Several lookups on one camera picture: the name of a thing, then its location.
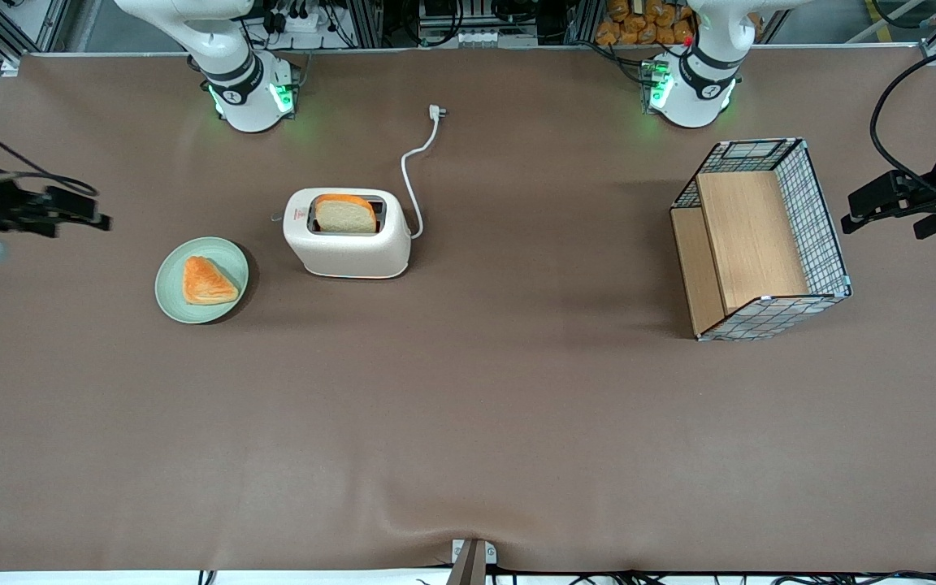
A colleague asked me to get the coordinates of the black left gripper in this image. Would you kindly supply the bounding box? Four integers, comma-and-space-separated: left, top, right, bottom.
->
841, 150, 936, 241

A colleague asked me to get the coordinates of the white two-slot toaster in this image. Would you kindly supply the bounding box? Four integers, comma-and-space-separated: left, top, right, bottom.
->
271, 188, 413, 280

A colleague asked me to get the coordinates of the mint green round plate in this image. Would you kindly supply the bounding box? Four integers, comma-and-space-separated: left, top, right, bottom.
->
154, 236, 250, 325

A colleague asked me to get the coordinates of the triangular orange bread piece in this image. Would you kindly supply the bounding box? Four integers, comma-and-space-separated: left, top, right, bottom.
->
182, 256, 241, 306

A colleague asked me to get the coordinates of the light wooden shelf board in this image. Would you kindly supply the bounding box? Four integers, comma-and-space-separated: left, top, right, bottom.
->
670, 170, 811, 336

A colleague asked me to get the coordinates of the toast slice with orange crust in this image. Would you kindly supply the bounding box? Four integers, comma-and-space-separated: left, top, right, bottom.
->
314, 194, 379, 235

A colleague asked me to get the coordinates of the white power strip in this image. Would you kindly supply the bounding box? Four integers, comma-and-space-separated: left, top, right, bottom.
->
267, 0, 349, 37

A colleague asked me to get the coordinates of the bag of orange bread rolls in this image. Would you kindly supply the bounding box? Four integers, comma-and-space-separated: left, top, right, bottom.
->
594, 0, 697, 48

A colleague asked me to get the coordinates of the wire basket with checked liner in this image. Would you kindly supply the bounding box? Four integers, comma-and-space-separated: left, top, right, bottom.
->
669, 137, 853, 342

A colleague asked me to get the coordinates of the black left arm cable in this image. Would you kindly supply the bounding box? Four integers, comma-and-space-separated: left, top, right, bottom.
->
869, 39, 936, 204

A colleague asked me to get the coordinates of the white toaster power cord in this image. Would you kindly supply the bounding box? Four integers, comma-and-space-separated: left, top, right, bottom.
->
400, 104, 449, 241

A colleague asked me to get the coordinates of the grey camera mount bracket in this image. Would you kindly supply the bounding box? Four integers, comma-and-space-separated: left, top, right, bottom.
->
445, 538, 498, 585

